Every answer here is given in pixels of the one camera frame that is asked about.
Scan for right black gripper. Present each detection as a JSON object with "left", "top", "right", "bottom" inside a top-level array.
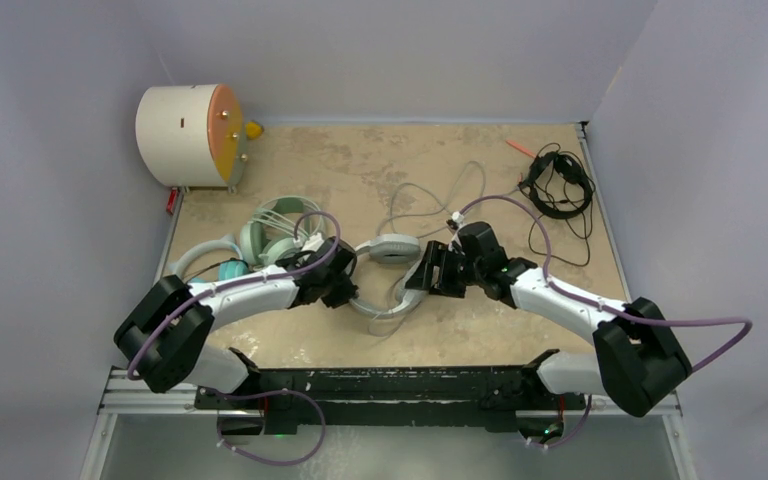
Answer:
[{"left": 407, "top": 240, "right": 485, "bottom": 299}]

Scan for white grey headphones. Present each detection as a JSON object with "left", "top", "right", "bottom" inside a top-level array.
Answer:
[{"left": 350, "top": 233, "right": 427, "bottom": 320}]

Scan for mint green headphones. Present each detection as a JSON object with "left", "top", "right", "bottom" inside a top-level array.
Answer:
[{"left": 238, "top": 196, "right": 324, "bottom": 267}]

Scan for teal cat-ear headphones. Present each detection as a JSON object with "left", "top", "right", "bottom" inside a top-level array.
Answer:
[{"left": 166, "top": 234, "right": 252, "bottom": 284}]

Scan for black headphones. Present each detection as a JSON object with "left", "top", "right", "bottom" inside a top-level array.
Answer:
[{"left": 516, "top": 142, "right": 595, "bottom": 268}]

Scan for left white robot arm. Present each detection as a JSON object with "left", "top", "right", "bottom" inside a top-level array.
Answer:
[{"left": 113, "top": 237, "right": 357, "bottom": 409}]

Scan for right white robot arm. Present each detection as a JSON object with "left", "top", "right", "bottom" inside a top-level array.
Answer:
[{"left": 404, "top": 222, "right": 693, "bottom": 417}]

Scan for orange pencil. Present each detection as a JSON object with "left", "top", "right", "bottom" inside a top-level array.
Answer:
[{"left": 506, "top": 139, "right": 538, "bottom": 159}]

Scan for yellow small object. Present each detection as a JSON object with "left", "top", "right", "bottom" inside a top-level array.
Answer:
[{"left": 244, "top": 121, "right": 264, "bottom": 140}]

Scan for red clamp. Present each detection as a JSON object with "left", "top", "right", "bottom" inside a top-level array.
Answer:
[{"left": 165, "top": 188, "right": 180, "bottom": 216}]

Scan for white cylinder drum orange lid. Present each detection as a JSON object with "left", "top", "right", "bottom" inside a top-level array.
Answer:
[{"left": 135, "top": 84, "right": 246, "bottom": 191}]

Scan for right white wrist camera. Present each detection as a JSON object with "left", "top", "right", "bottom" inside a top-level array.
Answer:
[{"left": 446, "top": 210, "right": 466, "bottom": 233}]

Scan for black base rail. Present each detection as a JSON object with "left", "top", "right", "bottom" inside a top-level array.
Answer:
[{"left": 195, "top": 353, "right": 586, "bottom": 439}]

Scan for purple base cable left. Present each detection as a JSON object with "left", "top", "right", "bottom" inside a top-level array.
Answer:
[{"left": 205, "top": 387, "right": 328, "bottom": 468}]

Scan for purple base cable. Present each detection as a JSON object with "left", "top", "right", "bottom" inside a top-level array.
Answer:
[
  {"left": 526, "top": 396, "right": 594, "bottom": 451},
  {"left": 205, "top": 387, "right": 328, "bottom": 468}
]

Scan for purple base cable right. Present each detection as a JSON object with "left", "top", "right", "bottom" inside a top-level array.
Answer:
[{"left": 526, "top": 396, "right": 594, "bottom": 451}]

